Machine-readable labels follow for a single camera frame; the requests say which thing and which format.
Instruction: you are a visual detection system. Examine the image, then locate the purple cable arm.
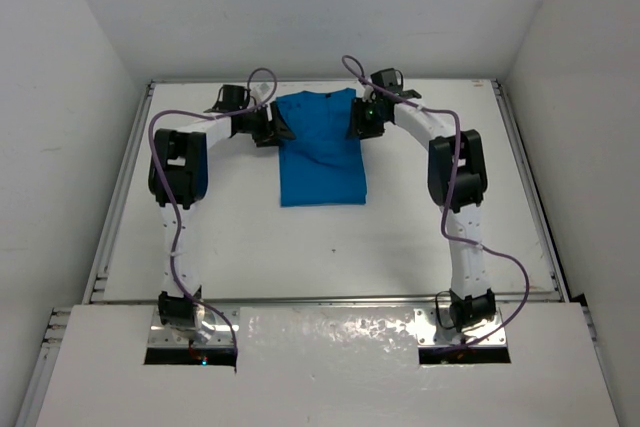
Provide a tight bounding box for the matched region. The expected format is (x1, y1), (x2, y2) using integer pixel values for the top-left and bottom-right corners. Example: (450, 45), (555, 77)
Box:
(341, 54), (531, 353)
(148, 66), (279, 361)

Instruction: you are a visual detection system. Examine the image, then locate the white front cover panel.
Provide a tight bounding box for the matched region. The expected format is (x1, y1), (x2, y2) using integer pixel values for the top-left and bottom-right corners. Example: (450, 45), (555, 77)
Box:
(38, 304), (617, 426)

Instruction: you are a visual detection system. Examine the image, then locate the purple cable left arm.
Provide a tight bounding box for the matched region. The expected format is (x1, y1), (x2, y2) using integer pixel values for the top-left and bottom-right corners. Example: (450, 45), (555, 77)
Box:
(148, 66), (279, 361)

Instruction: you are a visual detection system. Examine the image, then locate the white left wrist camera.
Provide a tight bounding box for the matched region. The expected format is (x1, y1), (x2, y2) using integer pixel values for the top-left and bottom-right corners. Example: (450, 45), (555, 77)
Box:
(251, 84), (271, 101)

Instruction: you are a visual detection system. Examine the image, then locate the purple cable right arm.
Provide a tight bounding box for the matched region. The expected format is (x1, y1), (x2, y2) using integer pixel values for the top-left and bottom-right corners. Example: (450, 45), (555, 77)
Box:
(341, 54), (531, 353)

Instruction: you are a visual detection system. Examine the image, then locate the silver metal base rail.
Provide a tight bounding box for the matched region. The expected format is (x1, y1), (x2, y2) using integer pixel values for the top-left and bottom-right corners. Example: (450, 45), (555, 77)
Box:
(147, 298), (508, 350)

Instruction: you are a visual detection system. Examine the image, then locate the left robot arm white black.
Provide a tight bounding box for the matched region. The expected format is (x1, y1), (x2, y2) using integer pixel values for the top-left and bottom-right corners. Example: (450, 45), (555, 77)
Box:
(148, 84), (295, 334)

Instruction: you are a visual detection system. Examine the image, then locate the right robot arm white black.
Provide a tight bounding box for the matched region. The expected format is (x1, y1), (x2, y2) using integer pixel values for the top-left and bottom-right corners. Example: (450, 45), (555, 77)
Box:
(347, 68), (496, 332)

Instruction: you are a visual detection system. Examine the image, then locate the blue t shirt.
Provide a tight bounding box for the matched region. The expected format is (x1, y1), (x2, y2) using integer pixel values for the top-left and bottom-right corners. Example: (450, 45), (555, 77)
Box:
(277, 88), (367, 207)

